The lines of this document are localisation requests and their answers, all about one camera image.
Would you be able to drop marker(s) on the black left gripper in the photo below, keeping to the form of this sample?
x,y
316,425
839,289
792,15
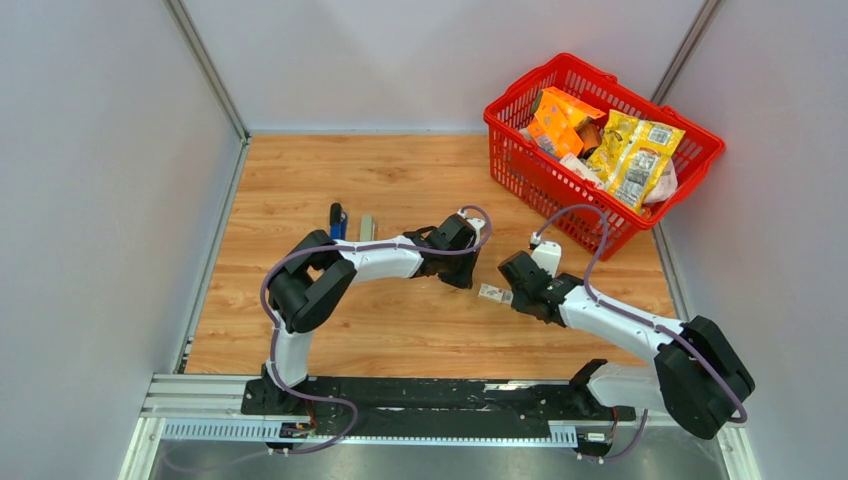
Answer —
x,y
466,280

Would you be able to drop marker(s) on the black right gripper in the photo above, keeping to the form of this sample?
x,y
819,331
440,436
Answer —
x,y
516,303

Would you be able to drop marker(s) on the white staple box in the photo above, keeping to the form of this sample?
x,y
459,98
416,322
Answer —
x,y
497,294

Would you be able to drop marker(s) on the grey white stapler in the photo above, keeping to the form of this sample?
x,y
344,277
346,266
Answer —
x,y
367,229

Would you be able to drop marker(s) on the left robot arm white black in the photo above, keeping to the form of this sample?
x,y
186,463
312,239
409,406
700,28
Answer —
x,y
301,291

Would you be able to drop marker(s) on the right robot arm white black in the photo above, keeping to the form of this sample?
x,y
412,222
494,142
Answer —
x,y
692,372

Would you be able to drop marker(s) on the red plastic shopping basket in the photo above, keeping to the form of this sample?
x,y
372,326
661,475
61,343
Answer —
x,y
600,223

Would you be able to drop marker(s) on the white bread package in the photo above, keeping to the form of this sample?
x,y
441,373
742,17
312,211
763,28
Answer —
x,y
579,174

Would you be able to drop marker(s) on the orange carton box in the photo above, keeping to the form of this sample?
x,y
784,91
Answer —
x,y
558,118

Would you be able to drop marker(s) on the yellow crisps bag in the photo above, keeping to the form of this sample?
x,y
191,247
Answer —
x,y
643,161

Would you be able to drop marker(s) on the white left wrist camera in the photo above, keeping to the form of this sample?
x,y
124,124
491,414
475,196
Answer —
x,y
478,222

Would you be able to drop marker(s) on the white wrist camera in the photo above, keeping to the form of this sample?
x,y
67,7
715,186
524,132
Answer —
x,y
478,222
546,254

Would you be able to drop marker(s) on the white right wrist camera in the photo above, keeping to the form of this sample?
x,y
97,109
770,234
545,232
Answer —
x,y
546,254

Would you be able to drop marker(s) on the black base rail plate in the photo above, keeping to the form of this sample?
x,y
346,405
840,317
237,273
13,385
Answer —
x,y
431,408

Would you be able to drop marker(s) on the aluminium slotted rail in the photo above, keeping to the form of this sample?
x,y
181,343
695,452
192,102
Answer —
x,y
208,407

